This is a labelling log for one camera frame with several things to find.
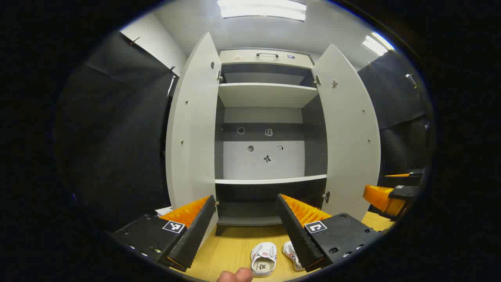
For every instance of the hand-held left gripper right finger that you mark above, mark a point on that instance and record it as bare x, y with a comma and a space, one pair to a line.
297, 235

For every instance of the white cabinet drawer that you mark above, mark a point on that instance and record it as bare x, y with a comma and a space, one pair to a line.
246, 59

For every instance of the white shoe cabinet door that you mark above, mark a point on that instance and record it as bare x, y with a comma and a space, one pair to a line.
348, 149
195, 137

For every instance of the white canvas shoe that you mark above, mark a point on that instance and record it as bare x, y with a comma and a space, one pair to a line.
264, 254
290, 253

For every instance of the white and grey shoe cabinet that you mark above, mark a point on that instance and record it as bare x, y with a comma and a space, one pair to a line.
262, 94

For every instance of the black backdrop cloth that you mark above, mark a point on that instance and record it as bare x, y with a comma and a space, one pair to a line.
395, 102
117, 137

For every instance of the ceiling light panel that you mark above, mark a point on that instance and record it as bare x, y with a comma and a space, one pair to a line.
375, 44
262, 9

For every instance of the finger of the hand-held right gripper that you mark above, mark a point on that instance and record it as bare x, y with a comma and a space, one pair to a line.
405, 192
411, 180

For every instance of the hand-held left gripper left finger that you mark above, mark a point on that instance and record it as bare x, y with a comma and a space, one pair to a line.
195, 235

